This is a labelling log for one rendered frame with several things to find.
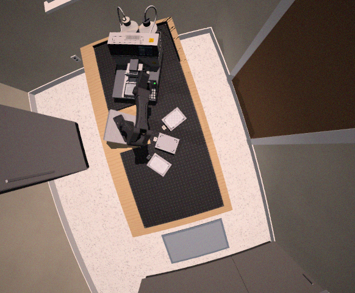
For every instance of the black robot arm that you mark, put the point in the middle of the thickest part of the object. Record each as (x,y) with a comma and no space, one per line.
(141,99)

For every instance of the light grey machine housing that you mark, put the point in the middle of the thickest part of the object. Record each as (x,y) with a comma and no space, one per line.
(134,51)

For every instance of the white plastic bottle with black cap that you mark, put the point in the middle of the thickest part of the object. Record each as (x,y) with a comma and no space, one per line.
(145,27)
(129,26)

